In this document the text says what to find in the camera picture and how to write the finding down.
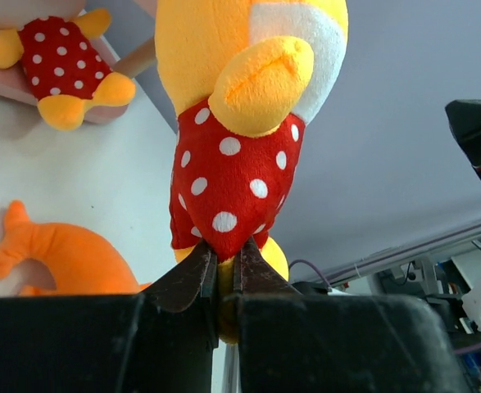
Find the orange shark plush back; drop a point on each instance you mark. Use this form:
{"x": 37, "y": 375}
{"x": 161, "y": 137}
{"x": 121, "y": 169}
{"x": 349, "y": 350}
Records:
{"x": 80, "y": 261}

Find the pink three-tier shelf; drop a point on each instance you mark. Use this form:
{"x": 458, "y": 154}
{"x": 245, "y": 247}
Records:
{"x": 15, "y": 13}

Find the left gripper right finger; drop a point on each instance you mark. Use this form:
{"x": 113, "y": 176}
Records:
{"x": 268, "y": 339}

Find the yellow plush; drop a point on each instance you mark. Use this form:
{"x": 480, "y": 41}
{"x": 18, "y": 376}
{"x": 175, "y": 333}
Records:
{"x": 245, "y": 79}
{"x": 65, "y": 73}

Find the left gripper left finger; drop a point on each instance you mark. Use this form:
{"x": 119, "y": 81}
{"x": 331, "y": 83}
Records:
{"x": 177, "y": 333}

